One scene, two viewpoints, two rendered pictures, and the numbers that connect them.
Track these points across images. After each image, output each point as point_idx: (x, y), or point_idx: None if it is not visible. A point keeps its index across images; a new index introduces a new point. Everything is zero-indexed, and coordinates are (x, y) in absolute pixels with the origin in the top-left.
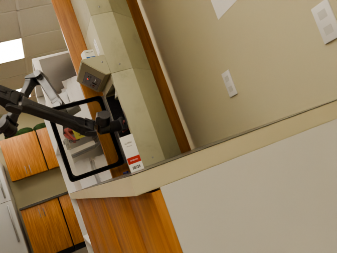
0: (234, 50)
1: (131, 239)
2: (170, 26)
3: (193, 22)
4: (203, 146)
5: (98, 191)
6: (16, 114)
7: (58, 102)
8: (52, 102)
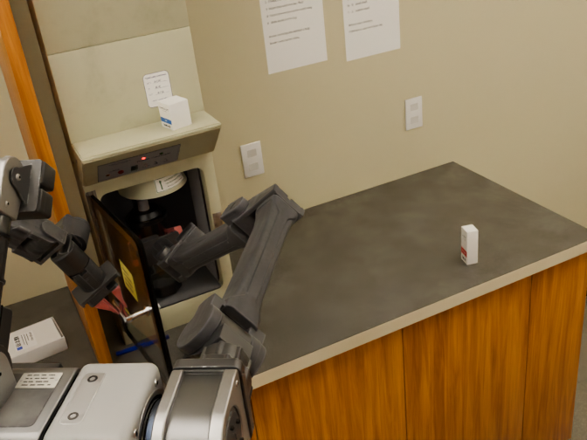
0: (283, 118)
1: (485, 325)
2: None
3: (201, 62)
4: (430, 230)
5: (462, 297)
6: None
7: (51, 223)
8: (26, 228)
